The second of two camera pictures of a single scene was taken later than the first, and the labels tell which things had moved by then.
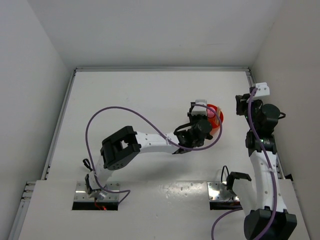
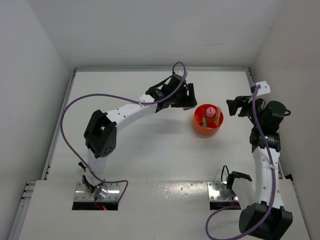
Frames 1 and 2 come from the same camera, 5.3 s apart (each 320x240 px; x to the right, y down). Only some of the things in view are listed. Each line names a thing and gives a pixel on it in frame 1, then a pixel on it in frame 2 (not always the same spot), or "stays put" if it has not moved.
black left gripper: [191, 117] to [188, 100]
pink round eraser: [210, 113] stays put
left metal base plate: [81, 193] stays put
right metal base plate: [218, 191] stays put
